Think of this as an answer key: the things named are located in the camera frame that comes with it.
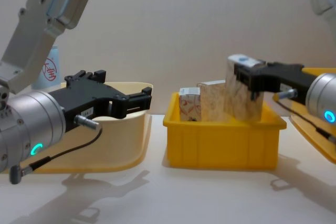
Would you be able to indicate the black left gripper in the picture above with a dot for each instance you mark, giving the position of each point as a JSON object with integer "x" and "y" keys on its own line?
{"x": 86, "y": 98}

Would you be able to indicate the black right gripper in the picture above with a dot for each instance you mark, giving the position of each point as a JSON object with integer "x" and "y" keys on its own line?
{"x": 283, "y": 79}

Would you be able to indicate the tall beige carton white top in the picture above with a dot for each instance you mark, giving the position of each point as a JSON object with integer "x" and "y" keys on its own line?
{"x": 236, "y": 103}

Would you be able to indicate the beige patterned carton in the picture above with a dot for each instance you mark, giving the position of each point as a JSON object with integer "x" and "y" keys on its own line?
{"x": 212, "y": 100}

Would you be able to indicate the pale yellow plastic basin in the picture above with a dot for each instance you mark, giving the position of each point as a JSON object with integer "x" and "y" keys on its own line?
{"x": 113, "y": 142}

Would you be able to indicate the pale blue bottle red mark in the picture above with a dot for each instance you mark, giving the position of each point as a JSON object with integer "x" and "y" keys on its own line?
{"x": 50, "y": 72}

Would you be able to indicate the small carton red pattern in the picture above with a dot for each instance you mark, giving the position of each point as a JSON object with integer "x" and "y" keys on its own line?
{"x": 189, "y": 106}

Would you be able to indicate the yellow plastic bin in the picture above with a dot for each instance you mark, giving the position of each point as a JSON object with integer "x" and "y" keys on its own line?
{"x": 223, "y": 142}

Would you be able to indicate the yellow plastic tray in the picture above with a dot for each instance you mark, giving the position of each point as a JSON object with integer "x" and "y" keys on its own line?
{"x": 315, "y": 140}

